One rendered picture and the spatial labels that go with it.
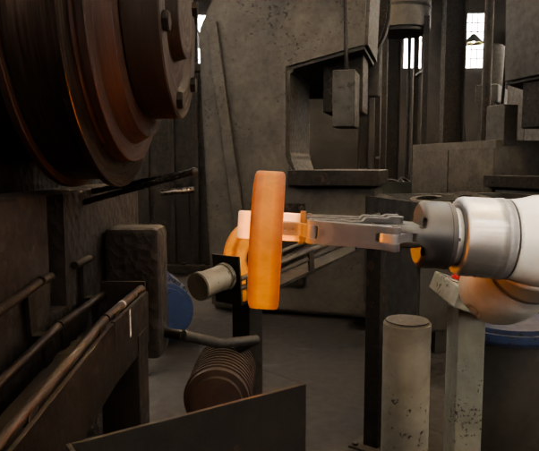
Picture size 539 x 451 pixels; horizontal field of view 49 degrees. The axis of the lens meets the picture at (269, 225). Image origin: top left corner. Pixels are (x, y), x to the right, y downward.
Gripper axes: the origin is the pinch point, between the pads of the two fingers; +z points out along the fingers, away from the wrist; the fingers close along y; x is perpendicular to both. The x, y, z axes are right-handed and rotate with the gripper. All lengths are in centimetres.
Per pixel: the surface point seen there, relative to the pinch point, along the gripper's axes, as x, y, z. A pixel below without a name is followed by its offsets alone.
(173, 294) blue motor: -60, 217, 48
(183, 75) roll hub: 19.2, 24.6, 14.4
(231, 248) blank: -12, 59, 9
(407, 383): -45, 75, -35
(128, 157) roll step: 6.6, 14.2, 19.7
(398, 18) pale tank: 235, 854, -168
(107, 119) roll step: 11.0, 5.3, 20.0
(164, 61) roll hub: 18.3, 6.3, 13.7
